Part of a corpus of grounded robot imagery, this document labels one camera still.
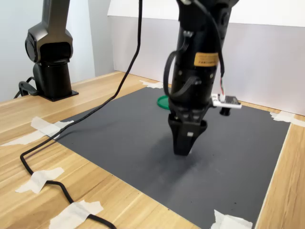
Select black looped wrist cable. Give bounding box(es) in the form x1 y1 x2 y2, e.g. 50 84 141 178
163 31 202 97

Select white masking tape piece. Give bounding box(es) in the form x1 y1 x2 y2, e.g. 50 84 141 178
15 167 65 194
139 80 165 89
269 111 305 127
0 116 74 146
209 209 253 229
49 199 104 229

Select dark grey mat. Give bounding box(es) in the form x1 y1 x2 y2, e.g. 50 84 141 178
49 87 292 229

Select long black taped cable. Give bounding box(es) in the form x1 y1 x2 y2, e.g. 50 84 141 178
20 0 143 229

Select round green lid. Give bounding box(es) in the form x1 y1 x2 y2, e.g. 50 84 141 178
156 94 172 111

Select thick black braided cable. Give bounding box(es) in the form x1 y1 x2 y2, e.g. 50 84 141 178
13 76 39 99

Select white foam partition board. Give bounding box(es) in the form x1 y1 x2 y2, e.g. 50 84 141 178
224 0 305 117
107 0 182 84

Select small gripper camera board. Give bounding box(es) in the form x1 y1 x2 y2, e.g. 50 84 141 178
211 94 243 117

